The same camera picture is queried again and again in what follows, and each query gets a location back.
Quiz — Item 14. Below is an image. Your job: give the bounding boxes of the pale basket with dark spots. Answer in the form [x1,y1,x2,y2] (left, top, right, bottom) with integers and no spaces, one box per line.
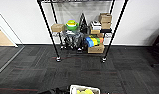
[68,84,103,94]

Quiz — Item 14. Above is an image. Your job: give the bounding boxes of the small white dark box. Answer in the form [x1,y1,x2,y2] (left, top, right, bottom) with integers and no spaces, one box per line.
[90,20,102,31]

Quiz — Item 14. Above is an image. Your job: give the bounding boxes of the black cone-shaped bag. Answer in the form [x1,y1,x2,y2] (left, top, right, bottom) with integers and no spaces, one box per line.
[78,12,90,35]

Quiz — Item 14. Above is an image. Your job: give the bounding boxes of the stacked brown cardboard boxes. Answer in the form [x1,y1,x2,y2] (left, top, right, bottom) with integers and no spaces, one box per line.
[98,12,113,31]

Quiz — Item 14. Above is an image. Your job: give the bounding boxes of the green round toy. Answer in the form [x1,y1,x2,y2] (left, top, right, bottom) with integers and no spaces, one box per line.
[65,19,79,32]

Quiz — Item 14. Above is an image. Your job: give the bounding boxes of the low brown cardboard box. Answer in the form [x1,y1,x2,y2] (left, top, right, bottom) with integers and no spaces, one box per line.
[87,44,106,55]

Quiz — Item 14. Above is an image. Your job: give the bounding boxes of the blue yellow green blocks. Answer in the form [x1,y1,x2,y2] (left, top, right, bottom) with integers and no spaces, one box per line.
[85,36,105,48]

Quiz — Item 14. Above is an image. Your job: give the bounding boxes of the yellow plush shark toy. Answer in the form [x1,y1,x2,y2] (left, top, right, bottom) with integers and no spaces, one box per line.
[76,86,95,94]

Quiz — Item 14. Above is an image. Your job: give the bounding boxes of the black wire shelf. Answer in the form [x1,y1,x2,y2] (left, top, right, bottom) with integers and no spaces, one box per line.
[36,0,130,64]

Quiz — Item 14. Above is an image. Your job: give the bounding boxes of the small brown cardboard box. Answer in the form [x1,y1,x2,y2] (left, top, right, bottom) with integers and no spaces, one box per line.
[50,23,66,34]

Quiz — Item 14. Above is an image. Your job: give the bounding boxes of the white door frame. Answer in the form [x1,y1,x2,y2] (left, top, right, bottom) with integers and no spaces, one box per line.
[0,6,20,48]

